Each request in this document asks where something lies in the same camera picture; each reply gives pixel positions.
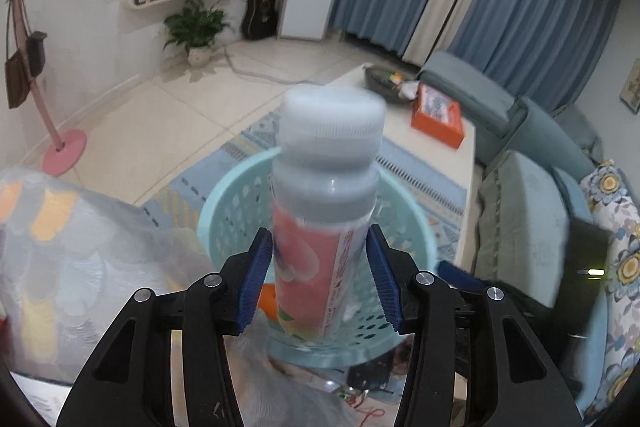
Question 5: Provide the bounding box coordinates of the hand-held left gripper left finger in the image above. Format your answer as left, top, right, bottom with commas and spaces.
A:
56, 229, 273, 427

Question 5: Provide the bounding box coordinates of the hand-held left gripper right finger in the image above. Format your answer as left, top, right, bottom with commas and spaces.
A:
366, 224, 583, 427

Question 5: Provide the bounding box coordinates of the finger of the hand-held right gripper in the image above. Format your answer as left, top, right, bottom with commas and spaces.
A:
437, 260, 506, 300

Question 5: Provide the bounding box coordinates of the light blue plastic basket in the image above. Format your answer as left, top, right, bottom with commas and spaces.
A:
196, 147, 437, 369

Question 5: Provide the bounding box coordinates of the pink label plastic bottle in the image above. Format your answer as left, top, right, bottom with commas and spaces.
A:
266, 87, 388, 350

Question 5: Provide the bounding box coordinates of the orange plastic bag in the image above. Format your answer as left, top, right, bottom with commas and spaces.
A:
259, 284, 277, 324

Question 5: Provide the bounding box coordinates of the floral cushion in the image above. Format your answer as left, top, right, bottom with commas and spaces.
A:
580, 161, 640, 414

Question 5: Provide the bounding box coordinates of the blue-grey sofa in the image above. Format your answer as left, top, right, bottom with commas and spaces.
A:
419, 51, 640, 418

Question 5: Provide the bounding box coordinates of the white coffee table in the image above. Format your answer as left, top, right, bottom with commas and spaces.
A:
317, 63, 476, 268

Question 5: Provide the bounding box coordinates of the orange tissue box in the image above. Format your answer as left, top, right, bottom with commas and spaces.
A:
411, 84, 467, 150

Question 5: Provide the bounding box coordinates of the dark bowl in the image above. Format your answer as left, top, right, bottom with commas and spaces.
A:
364, 66, 421, 105

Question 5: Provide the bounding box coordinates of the pink coat rack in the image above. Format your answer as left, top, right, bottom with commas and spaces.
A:
5, 0, 88, 178

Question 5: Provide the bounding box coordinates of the potted green plant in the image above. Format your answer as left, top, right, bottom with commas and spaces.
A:
162, 0, 233, 68

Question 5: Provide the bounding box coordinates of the brown bag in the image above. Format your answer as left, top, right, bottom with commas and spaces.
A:
5, 0, 31, 110

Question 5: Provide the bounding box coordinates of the black bag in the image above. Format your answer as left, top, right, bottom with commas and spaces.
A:
26, 32, 48, 75

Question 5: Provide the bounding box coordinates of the red cord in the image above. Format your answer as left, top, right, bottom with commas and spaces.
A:
347, 399, 391, 425

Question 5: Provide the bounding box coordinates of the floor cable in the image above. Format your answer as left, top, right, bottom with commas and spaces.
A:
222, 44, 321, 86

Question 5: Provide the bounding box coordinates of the framed wall picture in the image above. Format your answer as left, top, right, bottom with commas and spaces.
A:
619, 59, 640, 114

